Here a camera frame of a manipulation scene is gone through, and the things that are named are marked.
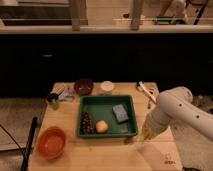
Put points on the yellow banana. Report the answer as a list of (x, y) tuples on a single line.
[(146, 133)]

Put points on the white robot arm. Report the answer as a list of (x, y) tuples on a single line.
[(176, 103)]

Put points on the dark maroon bowl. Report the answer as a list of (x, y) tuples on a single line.
[(83, 86)]

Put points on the orange red bowl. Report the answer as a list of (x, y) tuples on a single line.
[(51, 143)]

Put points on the small white cup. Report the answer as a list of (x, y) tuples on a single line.
[(107, 86)]

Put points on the green plastic tray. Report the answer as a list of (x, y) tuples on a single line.
[(99, 108)]

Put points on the blue sponge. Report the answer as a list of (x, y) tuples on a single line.
[(120, 113)]

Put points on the yellow orange fruit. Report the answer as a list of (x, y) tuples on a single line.
[(101, 126)]

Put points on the grey metal utensil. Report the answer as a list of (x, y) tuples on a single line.
[(66, 95)]

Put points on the dark grape bunch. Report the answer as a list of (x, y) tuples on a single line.
[(87, 124)]

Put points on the green cup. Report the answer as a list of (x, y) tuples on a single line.
[(53, 100)]

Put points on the black stand pole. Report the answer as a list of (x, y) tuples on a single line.
[(27, 150)]

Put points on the wooden post right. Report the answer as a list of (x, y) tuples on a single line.
[(136, 11)]

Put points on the wooden post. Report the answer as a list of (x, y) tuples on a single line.
[(78, 12), (136, 11)]

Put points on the wooden post left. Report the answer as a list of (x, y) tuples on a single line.
[(78, 12)]

